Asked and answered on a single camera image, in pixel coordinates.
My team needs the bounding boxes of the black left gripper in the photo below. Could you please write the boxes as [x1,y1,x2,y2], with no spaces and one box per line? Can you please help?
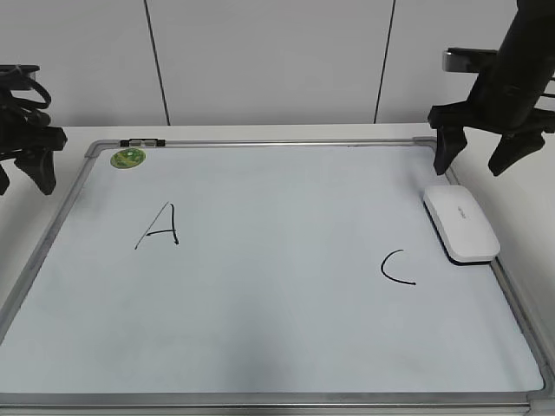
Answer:
[1,103,68,195]

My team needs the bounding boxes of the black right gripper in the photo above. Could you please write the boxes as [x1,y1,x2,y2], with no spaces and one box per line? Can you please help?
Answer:
[428,64,554,176]

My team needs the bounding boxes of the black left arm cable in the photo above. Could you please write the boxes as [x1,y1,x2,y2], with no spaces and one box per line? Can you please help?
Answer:
[0,77,53,127]

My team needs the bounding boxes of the green round magnet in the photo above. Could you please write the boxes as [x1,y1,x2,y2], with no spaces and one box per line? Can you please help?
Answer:
[110,148,147,169]

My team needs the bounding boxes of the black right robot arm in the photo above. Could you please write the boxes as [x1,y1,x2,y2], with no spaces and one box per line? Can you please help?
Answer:
[428,1,554,176]

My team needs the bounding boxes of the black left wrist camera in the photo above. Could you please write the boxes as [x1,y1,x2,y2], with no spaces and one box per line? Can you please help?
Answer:
[0,65,40,76]

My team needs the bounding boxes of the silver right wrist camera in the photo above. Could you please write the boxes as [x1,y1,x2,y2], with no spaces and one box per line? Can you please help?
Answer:
[442,48,498,73]

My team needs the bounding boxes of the white whiteboard eraser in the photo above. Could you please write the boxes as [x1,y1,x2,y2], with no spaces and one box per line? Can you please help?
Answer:
[422,185,500,265]

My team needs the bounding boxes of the white magnetic whiteboard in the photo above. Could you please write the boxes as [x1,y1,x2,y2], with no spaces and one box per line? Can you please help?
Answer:
[1,138,554,414]

